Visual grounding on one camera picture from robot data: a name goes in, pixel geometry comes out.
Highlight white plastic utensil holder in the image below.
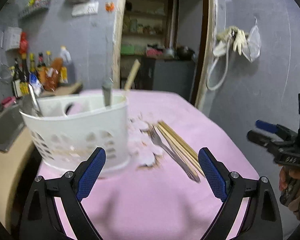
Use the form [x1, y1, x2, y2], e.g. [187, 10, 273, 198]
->
[19, 92, 131, 177]

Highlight thick bamboo chopstick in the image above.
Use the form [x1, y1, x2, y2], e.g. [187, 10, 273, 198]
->
[158, 121, 207, 178]

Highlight steel fork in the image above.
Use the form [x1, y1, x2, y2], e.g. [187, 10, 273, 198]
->
[148, 126, 200, 183]

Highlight large steel spoon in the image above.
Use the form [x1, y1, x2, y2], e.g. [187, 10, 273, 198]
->
[102, 26, 113, 107]

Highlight steel kitchen sink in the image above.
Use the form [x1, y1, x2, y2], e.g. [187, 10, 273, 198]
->
[0, 105, 25, 153]

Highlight person right hand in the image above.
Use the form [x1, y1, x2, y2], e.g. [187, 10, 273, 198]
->
[279, 166, 300, 206]

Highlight hanging clear mesh bag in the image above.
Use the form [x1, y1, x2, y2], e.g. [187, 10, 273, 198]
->
[242, 18, 262, 63]

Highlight white rubber gloves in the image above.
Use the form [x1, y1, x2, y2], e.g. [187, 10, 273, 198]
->
[213, 25, 248, 57]

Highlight pink floral table cloth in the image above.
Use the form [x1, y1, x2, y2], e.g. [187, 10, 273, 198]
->
[37, 89, 261, 240]

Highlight black cooking pot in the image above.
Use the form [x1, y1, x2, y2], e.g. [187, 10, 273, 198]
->
[176, 46, 194, 61]

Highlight white blue salt bag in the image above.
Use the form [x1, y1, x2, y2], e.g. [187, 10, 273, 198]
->
[29, 73, 44, 96]

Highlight dark soy sauce bottle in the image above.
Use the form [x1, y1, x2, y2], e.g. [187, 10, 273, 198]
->
[12, 58, 24, 99]

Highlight large oil jug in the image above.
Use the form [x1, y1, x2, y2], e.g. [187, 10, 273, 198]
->
[59, 46, 76, 86]

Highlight red-label sauce bottle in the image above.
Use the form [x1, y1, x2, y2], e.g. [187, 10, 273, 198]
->
[37, 53, 46, 85]

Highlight hanging steel strainer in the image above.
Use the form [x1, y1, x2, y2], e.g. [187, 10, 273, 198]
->
[0, 63, 12, 84]

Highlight yellow-label sauce bottle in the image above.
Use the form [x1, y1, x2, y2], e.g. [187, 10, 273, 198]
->
[30, 53, 38, 76]

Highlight green box on shelf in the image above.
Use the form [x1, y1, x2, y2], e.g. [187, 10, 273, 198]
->
[121, 44, 135, 55]

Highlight red plastic bag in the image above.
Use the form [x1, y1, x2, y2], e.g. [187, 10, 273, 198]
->
[19, 31, 29, 55]

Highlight white tissue box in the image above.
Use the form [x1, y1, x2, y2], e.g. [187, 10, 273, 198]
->
[4, 27, 22, 51]

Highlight white hose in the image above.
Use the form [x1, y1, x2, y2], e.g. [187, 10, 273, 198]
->
[206, 49, 230, 91]

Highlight orange wall hook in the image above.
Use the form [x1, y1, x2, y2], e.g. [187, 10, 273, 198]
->
[105, 2, 115, 12]

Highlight white wall switch socket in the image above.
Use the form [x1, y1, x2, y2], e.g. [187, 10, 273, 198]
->
[71, 2, 99, 17]

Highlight grey wall shelf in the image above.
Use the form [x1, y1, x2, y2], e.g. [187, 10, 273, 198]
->
[18, 1, 50, 19]

